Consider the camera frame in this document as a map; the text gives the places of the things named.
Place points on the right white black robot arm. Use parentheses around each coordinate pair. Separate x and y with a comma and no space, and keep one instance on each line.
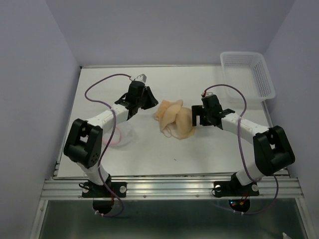
(272,149)

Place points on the white plastic basket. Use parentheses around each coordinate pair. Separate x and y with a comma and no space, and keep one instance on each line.
(248,72)

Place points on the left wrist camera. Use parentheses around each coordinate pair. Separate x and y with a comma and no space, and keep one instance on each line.
(141,78)

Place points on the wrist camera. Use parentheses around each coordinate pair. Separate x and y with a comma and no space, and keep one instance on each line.
(206,94)
(141,78)

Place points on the beige bra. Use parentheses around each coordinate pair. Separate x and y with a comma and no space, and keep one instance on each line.
(174,120)

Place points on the aluminium frame rail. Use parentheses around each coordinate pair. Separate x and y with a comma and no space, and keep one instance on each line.
(170,188)

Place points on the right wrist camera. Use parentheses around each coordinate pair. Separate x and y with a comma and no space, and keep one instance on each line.
(206,94)

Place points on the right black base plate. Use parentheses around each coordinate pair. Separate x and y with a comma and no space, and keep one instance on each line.
(229,189)

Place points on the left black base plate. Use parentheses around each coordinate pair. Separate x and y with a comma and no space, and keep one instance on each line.
(91,190)

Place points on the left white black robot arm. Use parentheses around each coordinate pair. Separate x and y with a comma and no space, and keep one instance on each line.
(84,141)

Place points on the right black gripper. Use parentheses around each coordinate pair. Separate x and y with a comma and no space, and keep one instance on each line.
(198,110)

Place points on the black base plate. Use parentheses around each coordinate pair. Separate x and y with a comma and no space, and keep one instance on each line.
(229,189)
(91,190)

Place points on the white mesh laundry bag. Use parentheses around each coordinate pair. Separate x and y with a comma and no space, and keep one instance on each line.
(123,135)

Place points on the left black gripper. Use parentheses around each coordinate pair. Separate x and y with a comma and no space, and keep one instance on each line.
(152,101)

